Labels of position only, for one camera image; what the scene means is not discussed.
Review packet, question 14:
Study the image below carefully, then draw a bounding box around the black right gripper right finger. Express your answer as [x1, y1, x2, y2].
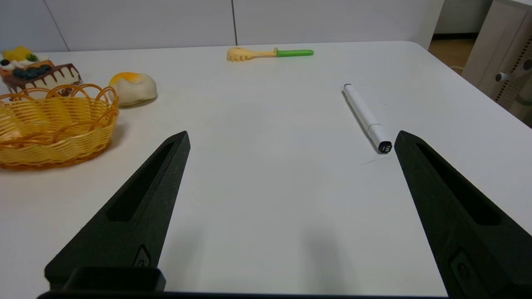
[394, 130, 532, 299]

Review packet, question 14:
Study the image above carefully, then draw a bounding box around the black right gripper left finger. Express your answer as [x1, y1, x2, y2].
[45, 131, 191, 291]

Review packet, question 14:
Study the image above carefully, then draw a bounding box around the yellow wicker basket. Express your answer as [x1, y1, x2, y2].
[0, 84, 120, 170]

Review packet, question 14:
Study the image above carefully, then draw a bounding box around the orange white bun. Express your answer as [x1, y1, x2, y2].
[109, 72, 158, 107]

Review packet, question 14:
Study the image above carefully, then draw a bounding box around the white marker pen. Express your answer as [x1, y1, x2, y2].
[343, 83, 393, 154]

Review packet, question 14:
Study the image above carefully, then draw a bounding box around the chocolate blueberry cake slice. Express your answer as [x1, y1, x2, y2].
[2, 64, 82, 98]

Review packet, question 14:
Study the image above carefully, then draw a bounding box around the white side desk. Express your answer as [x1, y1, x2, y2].
[462, 0, 532, 127]

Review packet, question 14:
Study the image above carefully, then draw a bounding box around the yellow green pasta spoon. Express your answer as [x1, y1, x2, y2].
[227, 47, 314, 63]

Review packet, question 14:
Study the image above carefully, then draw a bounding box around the fruit topped cake slice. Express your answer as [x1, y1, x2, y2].
[0, 46, 54, 80]

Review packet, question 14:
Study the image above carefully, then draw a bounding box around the white desk crank handle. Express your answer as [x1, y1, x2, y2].
[495, 71, 532, 83]

